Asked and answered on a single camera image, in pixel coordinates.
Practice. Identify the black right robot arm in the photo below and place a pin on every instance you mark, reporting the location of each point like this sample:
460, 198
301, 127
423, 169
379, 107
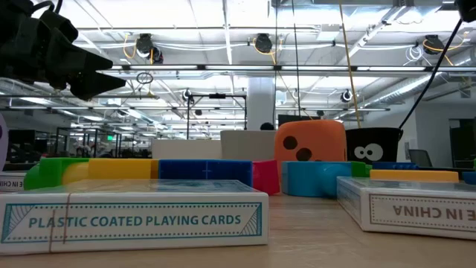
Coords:
466, 9

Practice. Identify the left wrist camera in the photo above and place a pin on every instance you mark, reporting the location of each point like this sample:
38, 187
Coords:
59, 26

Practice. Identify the grey plastic bin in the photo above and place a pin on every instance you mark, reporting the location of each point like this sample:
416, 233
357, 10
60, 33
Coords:
245, 145

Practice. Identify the purple foam die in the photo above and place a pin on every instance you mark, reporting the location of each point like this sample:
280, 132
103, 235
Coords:
3, 145

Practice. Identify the light blue toy block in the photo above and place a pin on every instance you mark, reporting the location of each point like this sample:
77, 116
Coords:
308, 178

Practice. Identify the person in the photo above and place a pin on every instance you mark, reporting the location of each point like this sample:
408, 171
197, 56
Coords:
267, 126

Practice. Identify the white playing card box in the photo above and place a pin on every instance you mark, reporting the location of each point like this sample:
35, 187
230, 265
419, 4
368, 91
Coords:
420, 212

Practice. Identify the rubber-banded playing card box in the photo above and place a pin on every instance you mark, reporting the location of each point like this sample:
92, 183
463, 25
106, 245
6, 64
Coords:
134, 223

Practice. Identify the black background rig frame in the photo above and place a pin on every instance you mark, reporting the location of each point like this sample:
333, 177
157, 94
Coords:
217, 95

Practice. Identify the black cabinet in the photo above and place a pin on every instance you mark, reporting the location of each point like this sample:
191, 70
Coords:
463, 145

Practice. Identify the yellow toy block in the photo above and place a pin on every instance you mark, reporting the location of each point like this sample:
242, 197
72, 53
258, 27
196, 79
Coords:
413, 176
119, 169

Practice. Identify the black monitor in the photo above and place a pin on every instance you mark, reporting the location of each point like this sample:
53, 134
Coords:
22, 137
297, 118

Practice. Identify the green toy block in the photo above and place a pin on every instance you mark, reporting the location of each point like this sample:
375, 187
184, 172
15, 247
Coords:
359, 169
50, 173

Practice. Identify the red toy block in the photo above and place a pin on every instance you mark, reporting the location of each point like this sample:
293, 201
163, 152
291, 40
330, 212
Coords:
266, 178

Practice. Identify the orange foam die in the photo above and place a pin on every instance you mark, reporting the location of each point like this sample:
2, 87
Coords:
320, 137

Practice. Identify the black bucket with googly eyes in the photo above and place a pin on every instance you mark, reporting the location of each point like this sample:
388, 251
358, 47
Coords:
386, 141

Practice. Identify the white building column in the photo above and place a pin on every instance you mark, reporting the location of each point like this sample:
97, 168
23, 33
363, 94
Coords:
261, 104

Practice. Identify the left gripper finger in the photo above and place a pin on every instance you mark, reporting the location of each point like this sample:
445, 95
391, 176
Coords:
78, 57
93, 85

